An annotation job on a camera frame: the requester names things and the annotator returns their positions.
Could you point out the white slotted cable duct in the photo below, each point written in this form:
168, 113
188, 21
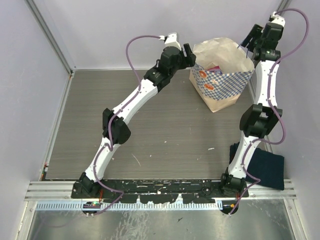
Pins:
85, 206

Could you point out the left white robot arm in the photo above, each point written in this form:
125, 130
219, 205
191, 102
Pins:
115, 122

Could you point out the aluminium front rail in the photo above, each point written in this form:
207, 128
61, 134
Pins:
59, 190

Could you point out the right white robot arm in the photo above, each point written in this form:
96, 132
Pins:
263, 115

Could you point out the checkered paper bag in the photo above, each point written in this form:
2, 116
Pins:
220, 91

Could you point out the aluminium corner post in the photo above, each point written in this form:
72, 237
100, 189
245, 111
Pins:
51, 37
283, 4

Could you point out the left aluminium corner post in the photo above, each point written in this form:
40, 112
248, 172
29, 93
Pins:
51, 37

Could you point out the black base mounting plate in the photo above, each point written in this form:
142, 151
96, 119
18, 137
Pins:
157, 191

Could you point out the dark blue folded cloth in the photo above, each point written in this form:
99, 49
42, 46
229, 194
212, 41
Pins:
269, 168

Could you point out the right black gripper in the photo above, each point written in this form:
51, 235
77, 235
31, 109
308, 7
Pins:
255, 31

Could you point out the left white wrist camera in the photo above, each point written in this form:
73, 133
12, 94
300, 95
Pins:
171, 40

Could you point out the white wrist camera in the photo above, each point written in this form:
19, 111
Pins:
275, 18
171, 40

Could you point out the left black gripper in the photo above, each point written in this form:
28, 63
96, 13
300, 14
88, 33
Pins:
188, 60

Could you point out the purple candy snack packet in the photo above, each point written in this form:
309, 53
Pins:
215, 69

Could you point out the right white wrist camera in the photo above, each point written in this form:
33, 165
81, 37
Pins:
275, 18

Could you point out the right aluminium corner post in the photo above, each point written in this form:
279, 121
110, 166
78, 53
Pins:
283, 4

